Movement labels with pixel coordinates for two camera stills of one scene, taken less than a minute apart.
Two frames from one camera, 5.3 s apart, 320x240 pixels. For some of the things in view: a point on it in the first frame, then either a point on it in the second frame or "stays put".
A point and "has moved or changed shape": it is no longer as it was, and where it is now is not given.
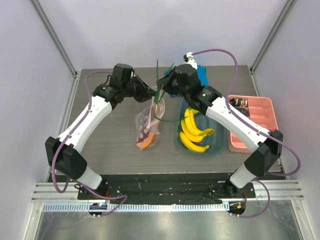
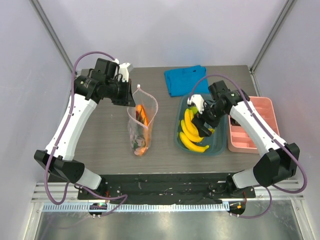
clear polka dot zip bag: (147, 121) has moved or changed shape
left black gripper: (146, 92) → (127, 99)
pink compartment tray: (263, 112) stays put
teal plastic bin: (217, 141) stays put
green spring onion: (159, 94) → (140, 119)
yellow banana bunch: (191, 134) stays put
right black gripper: (169, 84) → (202, 121)
